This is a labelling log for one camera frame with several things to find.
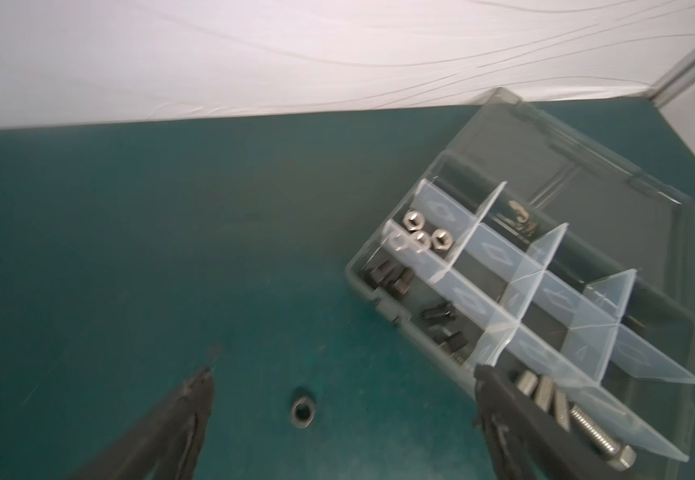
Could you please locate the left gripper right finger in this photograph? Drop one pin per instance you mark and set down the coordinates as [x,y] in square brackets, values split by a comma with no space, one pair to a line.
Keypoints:
[522,439]

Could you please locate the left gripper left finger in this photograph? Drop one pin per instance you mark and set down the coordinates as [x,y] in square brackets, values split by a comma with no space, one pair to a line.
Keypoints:
[166,443]

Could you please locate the small silver bolt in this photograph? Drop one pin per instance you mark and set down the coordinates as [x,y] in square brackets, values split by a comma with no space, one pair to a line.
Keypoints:
[527,382]

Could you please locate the large silver hex bolt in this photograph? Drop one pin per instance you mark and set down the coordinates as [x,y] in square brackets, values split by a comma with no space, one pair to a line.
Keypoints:
[618,455]

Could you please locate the black hex bolt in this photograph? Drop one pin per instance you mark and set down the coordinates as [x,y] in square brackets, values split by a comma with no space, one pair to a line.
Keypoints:
[439,315]
[401,285]
[454,342]

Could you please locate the black screw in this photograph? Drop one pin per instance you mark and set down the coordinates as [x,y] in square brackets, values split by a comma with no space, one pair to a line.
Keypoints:
[380,275]

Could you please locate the black nut upper right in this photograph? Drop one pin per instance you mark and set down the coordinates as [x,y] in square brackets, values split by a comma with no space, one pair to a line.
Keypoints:
[303,412]

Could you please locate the green table mat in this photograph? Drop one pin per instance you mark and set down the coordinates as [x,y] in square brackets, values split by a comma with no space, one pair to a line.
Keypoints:
[133,255]

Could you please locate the clear plastic compartment organizer box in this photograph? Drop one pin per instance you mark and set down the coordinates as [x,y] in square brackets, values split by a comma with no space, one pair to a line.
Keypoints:
[569,261]

